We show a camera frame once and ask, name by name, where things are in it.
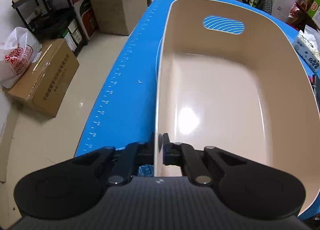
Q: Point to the brown cardboard box on floor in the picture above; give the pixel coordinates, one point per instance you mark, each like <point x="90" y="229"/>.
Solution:
<point x="46" y="81"/>

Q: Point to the beige plastic storage bin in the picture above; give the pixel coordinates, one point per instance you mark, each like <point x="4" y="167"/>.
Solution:
<point x="229" y="77"/>

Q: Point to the white tissue pack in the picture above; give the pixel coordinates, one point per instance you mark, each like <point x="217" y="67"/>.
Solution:
<point x="306" y="45"/>

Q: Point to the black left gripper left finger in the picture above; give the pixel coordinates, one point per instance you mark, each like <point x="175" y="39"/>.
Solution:
<point x="70" y="188"/>

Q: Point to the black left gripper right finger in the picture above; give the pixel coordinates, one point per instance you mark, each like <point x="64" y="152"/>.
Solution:
<point x="246" y="187"/>

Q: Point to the black metal shelf rack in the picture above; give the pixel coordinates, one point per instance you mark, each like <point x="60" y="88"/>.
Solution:
<point x="52" y="19"/>

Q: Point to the white red plastic bag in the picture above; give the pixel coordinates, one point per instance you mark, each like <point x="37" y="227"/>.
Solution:
<point x="17" y="53"/>

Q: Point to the blue silicone baking mat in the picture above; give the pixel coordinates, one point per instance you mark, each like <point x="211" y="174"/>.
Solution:
<point x="125" y="109"/>

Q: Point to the large stacked cardboard box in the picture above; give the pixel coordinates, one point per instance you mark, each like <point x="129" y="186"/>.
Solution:
<point x="118" y="17"/>

